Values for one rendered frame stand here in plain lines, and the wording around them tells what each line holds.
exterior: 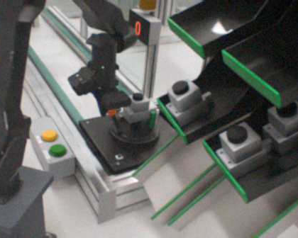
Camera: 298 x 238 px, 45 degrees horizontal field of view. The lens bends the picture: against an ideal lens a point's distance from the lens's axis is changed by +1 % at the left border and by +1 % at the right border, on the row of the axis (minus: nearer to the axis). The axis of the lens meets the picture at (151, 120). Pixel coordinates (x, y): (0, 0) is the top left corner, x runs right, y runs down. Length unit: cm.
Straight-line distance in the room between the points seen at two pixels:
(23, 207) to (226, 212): 37
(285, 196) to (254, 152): 15
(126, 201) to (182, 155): 20
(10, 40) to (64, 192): 50
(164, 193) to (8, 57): 41
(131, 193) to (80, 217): 14
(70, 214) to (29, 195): 25
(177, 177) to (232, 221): 16
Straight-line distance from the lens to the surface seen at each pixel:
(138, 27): 109
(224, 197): 72
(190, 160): 77
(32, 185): 73
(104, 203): 87
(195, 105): 65
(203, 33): 61
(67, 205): 96
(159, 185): 79
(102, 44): 80
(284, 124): 55
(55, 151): 94
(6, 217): 68
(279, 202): 67
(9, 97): 63
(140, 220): 93
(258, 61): 53
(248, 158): 55
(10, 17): 60
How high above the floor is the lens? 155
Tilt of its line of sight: 33 degrees down
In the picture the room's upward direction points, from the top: 7 degrees clockwise
